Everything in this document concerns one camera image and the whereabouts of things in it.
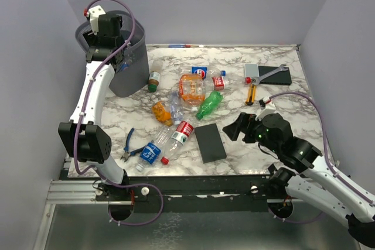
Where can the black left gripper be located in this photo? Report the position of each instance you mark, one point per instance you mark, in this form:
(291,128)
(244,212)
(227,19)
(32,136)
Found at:
(91,38)

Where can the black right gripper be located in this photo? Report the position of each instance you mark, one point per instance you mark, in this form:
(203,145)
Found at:
(244,123)

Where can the blue label bottle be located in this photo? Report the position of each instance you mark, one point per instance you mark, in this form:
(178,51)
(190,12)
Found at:
(126,63)
(148,156)

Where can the red label bottle red cap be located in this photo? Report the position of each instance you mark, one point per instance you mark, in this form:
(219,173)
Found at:
(225,83)

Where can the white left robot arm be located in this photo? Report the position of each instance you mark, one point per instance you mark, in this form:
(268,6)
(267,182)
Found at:
(83,137)

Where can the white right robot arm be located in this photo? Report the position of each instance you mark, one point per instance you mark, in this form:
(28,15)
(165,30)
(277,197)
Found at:
(308,176)

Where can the grey mesh waste bin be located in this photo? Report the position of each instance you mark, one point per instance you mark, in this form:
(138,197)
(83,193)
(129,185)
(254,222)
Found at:
(132,79)

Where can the green plastic bottle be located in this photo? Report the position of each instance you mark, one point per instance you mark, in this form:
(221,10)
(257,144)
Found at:
(209,104)

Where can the yellow utility knife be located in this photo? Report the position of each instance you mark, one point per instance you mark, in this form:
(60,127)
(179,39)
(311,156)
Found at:
(251,95)

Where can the red label water bottle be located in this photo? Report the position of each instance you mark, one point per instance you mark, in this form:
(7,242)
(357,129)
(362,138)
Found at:
(178,140)

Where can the silver wrench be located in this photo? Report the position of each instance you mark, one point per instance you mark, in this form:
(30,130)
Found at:
(257,80)

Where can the brown bottle green cap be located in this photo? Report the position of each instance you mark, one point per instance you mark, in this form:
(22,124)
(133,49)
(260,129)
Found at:
(155,75)

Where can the large orange juice bottle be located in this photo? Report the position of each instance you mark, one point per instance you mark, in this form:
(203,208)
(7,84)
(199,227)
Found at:
(191,89)

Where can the clear crushed bottle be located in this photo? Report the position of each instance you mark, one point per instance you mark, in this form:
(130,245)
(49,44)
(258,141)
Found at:
(176,109)

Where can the blue red pen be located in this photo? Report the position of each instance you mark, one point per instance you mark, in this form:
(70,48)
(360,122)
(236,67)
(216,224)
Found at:
(179,46)

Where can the pepsi label clear bottle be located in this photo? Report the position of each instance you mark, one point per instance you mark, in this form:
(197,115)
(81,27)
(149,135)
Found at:
(204,71)

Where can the grey white hub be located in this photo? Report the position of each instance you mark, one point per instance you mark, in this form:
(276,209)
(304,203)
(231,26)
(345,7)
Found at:
(251,70)

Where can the black box rear right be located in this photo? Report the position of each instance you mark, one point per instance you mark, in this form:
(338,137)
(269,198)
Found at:
(280,78)

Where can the small orange juice bottle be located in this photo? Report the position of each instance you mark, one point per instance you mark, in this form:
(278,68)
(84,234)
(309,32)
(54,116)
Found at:
(161,114)

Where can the black network switch centre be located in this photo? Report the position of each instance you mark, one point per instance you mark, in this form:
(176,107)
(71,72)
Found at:
(210,143)

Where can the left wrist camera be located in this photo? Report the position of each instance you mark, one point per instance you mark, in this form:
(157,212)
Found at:
(92,15)

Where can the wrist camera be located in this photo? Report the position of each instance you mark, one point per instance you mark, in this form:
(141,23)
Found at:
(92,15)
(267,107)

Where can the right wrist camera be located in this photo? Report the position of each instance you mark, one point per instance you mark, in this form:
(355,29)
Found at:
(267,107)

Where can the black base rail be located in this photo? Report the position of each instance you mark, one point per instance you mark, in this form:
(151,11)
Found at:
(195,194)

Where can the blue handled pliers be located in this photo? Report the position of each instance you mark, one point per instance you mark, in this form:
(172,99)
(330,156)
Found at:
(127,151)

